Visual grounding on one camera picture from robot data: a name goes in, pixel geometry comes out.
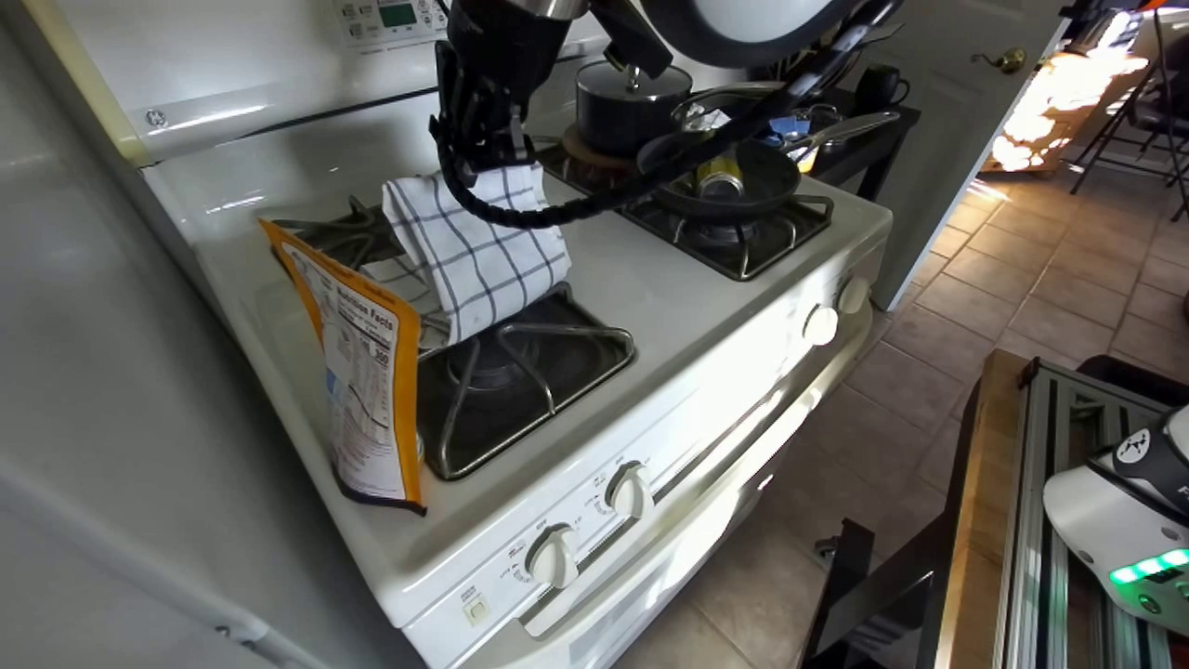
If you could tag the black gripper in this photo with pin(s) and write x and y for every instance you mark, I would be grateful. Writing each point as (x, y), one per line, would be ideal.
(495, 55)

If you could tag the white checkered kitchen towel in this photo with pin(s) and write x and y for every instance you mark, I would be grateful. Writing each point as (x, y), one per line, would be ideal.
(458, 268)

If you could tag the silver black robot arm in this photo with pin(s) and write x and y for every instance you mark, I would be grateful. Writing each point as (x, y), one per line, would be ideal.
(728, 30)

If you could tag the stove control panel display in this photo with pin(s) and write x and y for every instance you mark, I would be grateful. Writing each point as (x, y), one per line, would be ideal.
(386, 25)

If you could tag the black pot with lid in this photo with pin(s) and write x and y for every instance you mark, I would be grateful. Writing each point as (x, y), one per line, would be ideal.
(626, 111)

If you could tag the black frying pan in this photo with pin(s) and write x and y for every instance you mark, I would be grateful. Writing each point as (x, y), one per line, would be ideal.
(756, 177)

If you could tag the bottle in frying pan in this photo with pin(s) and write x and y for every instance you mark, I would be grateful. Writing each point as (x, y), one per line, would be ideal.
(719, 177)

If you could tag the black right burner grate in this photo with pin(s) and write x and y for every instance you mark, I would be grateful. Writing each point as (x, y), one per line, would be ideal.
(728, 246)

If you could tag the black burner grate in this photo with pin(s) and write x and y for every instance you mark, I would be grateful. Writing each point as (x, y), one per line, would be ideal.
(481, 397)
(728, 246)

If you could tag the orange white snack bag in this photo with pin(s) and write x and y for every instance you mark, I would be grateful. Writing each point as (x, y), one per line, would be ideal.
(369, 349)

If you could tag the black left burner grate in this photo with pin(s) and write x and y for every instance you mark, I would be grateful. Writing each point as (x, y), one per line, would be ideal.
(481, 397)

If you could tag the white gas stove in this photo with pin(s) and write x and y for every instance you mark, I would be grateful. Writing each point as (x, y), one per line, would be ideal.
(249, 111)

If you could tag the white stove knob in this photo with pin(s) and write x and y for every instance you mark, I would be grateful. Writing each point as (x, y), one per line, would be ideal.
(822, 326)
(552, 558)
(626, 494)
(857, 297)

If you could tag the black metal stand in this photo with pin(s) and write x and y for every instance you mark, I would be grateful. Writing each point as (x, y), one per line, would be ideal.
(867, 606)

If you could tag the white device with green light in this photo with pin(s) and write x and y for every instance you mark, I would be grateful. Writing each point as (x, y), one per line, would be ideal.
(1123, 516)

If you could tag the wooden aluminium frame table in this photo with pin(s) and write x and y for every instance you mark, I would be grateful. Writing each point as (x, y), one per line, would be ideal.
(1014, 598)

